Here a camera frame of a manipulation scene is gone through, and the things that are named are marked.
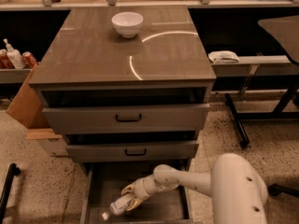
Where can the bottom open grey drawer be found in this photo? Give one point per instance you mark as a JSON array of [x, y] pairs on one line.
[[107, 179]]

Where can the folded white cloth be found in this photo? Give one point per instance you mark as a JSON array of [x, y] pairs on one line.
[[223, 56]]

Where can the top grey drawer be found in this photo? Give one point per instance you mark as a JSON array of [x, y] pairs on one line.
[[155, 118]]

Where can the white pump bottle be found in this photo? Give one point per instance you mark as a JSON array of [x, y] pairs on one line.
[[14, 56]]

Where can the black bar lower left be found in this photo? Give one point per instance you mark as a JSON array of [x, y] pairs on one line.
[[13, 170]]

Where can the grey shelf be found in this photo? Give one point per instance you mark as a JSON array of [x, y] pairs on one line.
[[257, 66], [9, 76]]

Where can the black table leg frame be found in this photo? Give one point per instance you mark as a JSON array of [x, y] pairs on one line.
[[277, 113]]

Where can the brown cardboard box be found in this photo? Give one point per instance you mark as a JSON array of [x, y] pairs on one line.
[[26, 107]]

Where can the clear plastic water bottle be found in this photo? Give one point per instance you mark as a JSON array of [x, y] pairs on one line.
[[118, 207]]

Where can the right grey shelf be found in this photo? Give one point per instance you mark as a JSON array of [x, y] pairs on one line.
[[257, 66]]

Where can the black chair base leg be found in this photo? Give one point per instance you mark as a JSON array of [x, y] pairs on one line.
[[276, 189]]

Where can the grey drawer cabinet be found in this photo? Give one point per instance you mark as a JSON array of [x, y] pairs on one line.
[[89, 64]]

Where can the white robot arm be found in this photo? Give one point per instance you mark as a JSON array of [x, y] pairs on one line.
[[237, 191]]

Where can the black middle drawer handle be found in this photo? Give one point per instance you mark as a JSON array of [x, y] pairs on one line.
[[135, 152]]

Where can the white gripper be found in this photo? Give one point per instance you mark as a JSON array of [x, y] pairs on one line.
[[141, 188]]

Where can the red soda can left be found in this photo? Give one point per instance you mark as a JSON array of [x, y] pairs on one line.
[[5, 60]]

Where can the black top drawer handle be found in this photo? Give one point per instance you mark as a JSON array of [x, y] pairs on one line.
[[120, 118]]

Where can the white ceramic bowl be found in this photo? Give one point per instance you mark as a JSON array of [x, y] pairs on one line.
[[127, 24]]

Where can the grey round table top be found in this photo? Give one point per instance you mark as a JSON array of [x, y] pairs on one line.
[[286, 32]]

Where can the white box on floor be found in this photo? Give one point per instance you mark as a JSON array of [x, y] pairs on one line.
[[53, 144]]

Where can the red soda can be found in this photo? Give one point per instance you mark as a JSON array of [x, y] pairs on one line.
[[5, 60], [29, 59]]

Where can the middle grey drawer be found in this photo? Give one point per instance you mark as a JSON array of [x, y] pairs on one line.
[[181, 150]]

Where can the left grey shelf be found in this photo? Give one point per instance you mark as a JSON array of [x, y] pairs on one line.
[[9, 76]]

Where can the black drawer handle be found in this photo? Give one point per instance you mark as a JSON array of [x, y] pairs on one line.
[[135, 152], [120, 118]]

